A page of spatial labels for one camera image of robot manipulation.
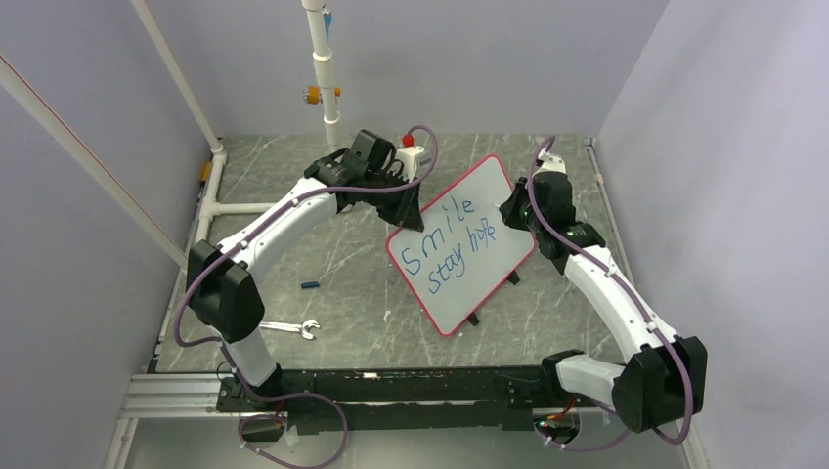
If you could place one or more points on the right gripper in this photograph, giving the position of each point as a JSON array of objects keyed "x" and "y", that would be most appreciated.
[{"x": 509, "y": 208}]

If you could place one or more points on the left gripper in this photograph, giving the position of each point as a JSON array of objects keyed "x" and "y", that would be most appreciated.
[{"x": 412, "y": 217}]

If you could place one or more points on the pink framed whiteboard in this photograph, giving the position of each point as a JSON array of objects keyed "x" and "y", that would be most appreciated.
[{"x": 465, "y": 252}]

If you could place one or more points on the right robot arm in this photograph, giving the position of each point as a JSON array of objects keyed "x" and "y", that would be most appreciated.
[{"x": 662, "y": 377}]

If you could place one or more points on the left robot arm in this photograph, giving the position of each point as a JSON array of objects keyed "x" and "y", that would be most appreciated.
[{"x": 221, "y": 278}]

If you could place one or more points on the silver open-end wrench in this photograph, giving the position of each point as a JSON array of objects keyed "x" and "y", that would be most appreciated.
[{"x": 303, "y": 329}]

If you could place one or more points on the orange pipe fitting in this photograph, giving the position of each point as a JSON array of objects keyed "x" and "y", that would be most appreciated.
[{"x": 312, "y": 95}]

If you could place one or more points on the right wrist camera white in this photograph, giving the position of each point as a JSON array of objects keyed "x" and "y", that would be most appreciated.
[{"x": 547, "y": 161}]

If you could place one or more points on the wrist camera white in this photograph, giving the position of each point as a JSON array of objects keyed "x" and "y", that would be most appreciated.
[
  {"x": 412, "y": 157},
  {"x": 547, "y": 161}
]

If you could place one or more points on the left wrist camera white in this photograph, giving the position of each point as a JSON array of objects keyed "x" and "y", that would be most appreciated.
[{"x": 412, "y": 157}]

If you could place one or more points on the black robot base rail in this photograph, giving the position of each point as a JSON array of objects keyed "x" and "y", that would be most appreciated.
[{"x": 511, "y": 398}]

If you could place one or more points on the white pvc pipe frame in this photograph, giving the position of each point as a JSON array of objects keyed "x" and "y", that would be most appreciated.
[{"x": 208, "y": 206}]

